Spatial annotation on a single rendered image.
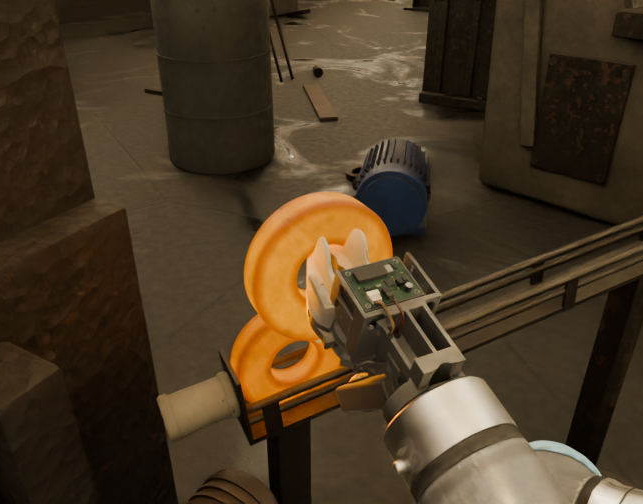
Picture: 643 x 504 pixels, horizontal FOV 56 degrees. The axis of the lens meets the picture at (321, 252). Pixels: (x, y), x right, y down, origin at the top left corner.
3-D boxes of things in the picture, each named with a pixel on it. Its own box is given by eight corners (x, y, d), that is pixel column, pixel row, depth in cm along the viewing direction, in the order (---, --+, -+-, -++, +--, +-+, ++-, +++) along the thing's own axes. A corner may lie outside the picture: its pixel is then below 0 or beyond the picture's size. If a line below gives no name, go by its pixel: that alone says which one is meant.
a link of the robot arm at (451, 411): (495, 466, 48) (391, 512, 45) (461, 415, 51) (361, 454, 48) (535, 408, 42) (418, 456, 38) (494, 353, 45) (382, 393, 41)
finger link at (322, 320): (339, 267, 57) (382, 336, 52) (337, 280, 58) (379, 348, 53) (293, 279, 55) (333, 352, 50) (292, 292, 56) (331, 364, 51)
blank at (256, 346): (277, 412, 84) (286, 428, 81) (204, 361, 74) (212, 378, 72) (357, 336, 84) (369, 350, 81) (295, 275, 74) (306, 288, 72)
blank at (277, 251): (229, 216, 56) (241, 230, 53) (373, 172, 61) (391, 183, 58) (255, 345, 64) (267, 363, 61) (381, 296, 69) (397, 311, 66)
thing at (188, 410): (164, 420, 77) (152, 387, 74) (230, 394, 80) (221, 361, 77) (174, 453, 73) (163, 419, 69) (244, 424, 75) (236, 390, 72)
